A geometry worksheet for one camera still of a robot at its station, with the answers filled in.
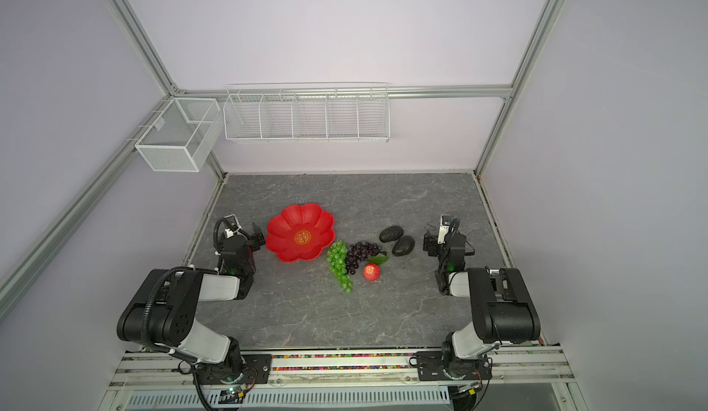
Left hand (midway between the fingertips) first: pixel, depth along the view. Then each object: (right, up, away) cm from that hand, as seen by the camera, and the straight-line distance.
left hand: (242, 229), depth 91 cm
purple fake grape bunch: (+40, -8, 0) cm, 40 cm away
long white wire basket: (+20, +41, +7) cm, 46 cm away
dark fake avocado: (+50, -2, +5) cm, 51 cm away
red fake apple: (+43, -13, -4) cm, 46 cm away
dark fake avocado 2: (+54, -6, +3) cm, 55 cm away
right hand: (+68, -2, +3) cm, 69 cm away
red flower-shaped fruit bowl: (+17, -2, +11) cm, 20 cm away
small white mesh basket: (-25, +33, +9) cm, 43 cm away
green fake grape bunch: (+32, -9, -2) cm, 33 cm away
